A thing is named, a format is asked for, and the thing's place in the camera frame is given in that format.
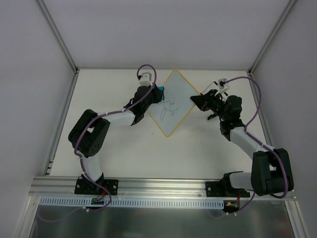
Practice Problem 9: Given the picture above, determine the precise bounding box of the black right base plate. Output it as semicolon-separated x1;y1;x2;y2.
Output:
205;181;250;198

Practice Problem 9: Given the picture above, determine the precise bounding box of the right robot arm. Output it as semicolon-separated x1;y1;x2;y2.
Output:
190;90;294;199

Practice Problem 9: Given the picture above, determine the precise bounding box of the yellow framed whiteboard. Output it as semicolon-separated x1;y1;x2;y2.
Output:
149;69;200;137

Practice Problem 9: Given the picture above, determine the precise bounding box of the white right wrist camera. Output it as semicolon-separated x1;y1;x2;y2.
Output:
201;78;230;96

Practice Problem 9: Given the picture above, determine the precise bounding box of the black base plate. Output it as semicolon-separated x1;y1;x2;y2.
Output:
205;181;250;198
74;176;119;195

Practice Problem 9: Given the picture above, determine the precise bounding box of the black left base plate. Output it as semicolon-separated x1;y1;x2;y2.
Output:
74;176;119;195

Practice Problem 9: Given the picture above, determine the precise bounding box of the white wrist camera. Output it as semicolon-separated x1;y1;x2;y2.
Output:
137;72;153;87
201;78;230;96

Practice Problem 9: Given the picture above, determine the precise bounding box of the purple cable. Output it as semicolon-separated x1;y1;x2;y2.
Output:
37;64;159;223
222;76;289;216

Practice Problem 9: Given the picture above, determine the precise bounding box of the aluminium mounting rail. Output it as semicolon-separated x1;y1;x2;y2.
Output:
28;176;297;199

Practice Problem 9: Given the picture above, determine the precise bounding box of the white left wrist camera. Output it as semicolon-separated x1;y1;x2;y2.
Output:
137;72;153;87

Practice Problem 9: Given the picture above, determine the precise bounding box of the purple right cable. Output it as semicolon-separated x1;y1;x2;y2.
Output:
222;76;289;216

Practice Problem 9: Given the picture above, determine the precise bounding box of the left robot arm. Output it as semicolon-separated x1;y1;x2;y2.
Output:
68;85;164;195

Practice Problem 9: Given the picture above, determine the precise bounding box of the white slotted cable duct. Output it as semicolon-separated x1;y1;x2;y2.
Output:
39;196;224;210

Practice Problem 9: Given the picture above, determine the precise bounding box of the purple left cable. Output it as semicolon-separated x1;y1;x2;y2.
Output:
37;64;159;223

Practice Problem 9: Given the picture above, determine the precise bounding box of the blue whiteboard eraser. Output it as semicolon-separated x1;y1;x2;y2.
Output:
158;86;164;101

